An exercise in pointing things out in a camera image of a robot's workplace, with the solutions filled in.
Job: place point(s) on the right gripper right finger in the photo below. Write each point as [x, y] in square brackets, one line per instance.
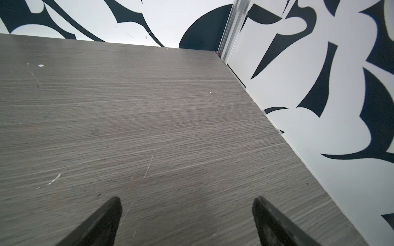
[276, 229]

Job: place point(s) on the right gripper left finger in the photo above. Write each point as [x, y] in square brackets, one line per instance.
[99, 229]

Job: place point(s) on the vertical aluminium corner post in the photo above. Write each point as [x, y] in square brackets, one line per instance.
[237, 16]

